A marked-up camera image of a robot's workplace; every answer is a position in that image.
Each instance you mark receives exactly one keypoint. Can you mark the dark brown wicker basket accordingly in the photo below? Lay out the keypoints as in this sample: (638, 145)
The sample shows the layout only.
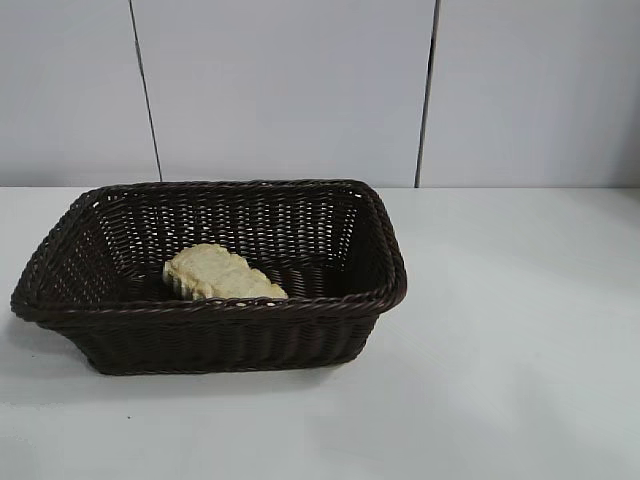
(210, 330)

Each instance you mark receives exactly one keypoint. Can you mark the long twisted bread roll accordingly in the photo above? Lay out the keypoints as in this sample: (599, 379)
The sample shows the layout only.
(220, 275)

